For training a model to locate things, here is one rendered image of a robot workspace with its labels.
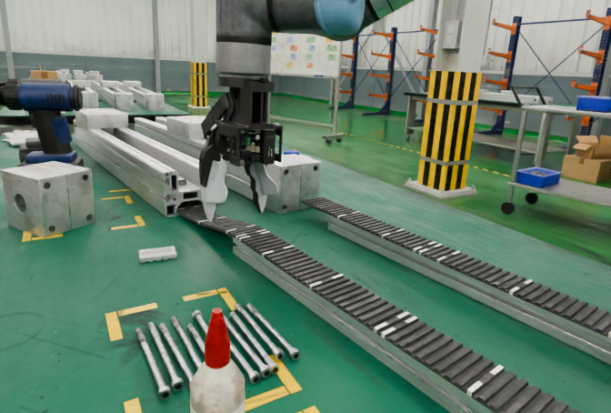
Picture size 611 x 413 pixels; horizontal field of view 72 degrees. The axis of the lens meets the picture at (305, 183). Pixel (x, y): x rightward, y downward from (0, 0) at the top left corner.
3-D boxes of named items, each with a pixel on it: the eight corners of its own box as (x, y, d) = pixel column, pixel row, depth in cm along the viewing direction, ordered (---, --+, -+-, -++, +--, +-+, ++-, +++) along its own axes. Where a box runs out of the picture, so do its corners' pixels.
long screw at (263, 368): (272, 376, 39) (272, 367, 38) (262, 379, 38) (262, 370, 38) (225, 319, 47) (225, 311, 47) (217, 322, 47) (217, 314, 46)
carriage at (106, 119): (129, 136, 125) (127, 113, 123) (88, 138, 118) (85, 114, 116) (114, 129, 137) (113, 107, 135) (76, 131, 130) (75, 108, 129)
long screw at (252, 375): (261, 382, 38) (261, 373, 38) (250, 387, 37) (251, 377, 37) (215, 324, 46) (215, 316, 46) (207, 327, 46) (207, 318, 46)
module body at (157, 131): (293, 195, 95) (294, 157, 92) (254, 202, 89) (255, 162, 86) (164, 139, 155) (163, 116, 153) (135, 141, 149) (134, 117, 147)
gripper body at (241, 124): (235, 172, 56) (236, 77, 53) (206, 159, 62) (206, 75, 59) (283, 166, 60) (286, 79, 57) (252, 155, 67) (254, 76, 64)
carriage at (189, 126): (226, 146, 118) (226, 121, 116) (189, 148, 111) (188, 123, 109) (202, 137, 130) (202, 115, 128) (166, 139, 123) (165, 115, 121)
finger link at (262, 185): (275, 221, 64) (259, 167, 60) (255, 210, 69) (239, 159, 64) (292, 212, 66) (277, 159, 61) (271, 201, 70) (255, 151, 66)
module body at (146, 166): (215, 208, 83) (215, 166, 81) (165, 217, 77) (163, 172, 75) (108, 143, 143) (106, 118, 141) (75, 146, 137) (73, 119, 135)
